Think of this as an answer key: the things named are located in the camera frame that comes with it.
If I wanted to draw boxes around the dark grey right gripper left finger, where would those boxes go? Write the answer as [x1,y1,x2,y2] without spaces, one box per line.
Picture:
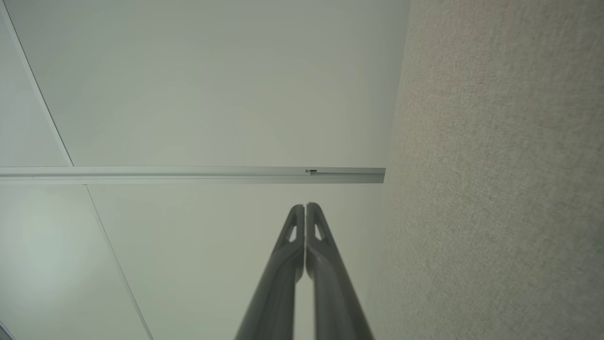
[235,204,305,340]

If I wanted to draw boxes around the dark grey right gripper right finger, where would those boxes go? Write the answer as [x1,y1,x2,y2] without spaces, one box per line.
[306,203,375,340]

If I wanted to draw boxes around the grey metal partition post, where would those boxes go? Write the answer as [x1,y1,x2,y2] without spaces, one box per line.
[0,166,386,185]

